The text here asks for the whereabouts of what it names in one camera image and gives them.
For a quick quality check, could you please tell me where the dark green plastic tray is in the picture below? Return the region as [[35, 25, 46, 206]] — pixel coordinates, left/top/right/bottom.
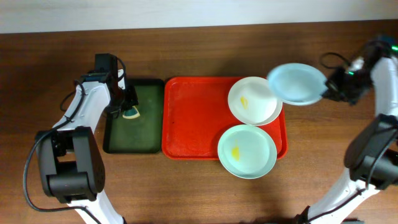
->
[[103, 79, 165, 154]]

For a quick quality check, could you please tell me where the light blue plate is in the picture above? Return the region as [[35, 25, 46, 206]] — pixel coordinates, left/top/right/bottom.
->
[[267, 63, 327, 106]]

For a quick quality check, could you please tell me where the white plate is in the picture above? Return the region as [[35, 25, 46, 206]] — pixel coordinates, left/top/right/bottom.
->
[[228, 77, 283, 126]]

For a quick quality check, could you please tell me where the green and yellow sponge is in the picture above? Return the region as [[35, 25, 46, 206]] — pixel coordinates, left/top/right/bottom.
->
[[123, 106, 140, 119]]

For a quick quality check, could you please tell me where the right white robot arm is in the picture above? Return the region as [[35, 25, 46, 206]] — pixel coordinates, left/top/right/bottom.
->
[[293, 35, 397, 223]]

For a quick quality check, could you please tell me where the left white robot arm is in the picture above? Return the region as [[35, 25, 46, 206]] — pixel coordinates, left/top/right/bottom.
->
[[29, 54, 140, 223]]

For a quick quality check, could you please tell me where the mint green plate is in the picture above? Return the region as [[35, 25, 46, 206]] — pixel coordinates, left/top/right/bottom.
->
[[217, 124, 277, 179]]

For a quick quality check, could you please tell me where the red plastic tray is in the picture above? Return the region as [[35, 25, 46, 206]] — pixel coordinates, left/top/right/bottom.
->
[[161, 76, 289, 161]]

